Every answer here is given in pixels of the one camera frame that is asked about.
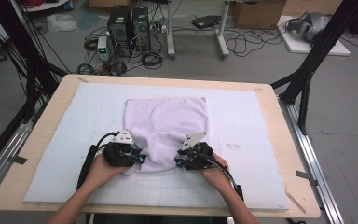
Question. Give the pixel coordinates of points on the black tape strip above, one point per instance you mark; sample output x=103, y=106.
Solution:
x=18, y=160

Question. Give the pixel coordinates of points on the lilac towel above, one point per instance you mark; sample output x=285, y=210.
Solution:
x=164, y=124

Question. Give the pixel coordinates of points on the white floor board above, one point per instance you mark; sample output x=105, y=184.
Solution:
x=295, y=46

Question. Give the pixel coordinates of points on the person's left hand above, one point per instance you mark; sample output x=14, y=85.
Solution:
x=99, y=174

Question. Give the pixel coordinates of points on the wide black computer tower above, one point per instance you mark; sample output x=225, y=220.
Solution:
x=119, y=28

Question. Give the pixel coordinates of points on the flat black device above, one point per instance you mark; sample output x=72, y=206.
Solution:
x=206, y=21

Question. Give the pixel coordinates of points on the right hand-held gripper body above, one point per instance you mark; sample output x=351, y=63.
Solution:
x=199, y=158

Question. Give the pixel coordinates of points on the clear plastic bag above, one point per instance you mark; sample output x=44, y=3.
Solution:
x=60, y=23

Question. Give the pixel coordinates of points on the grey rounded device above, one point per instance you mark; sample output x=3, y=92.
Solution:
x=310, y=25

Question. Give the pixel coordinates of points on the white grid mat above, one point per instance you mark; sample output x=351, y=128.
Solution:
x=74, y=124

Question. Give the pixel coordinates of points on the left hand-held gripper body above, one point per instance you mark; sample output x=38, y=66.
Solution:
x=118, y=155

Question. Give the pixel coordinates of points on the narrow black computer tower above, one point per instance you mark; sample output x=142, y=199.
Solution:
x=141, y=28

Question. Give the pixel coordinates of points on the white desk leg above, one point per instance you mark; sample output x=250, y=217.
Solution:
x=170, y=31
x=222, y=34

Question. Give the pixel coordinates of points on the grey tape strip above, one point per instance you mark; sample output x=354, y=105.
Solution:
x=306, y=177

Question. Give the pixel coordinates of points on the grey power supply unit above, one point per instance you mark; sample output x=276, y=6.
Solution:
x=103, y=46

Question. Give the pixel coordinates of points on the person's right hand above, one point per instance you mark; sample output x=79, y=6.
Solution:
x=219, y=177

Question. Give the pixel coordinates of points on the brown cardboard box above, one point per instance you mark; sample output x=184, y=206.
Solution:
x=258, y=14

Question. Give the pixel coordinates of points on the aluminium rail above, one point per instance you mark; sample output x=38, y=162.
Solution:
x=310, y=155
x=3, y=158

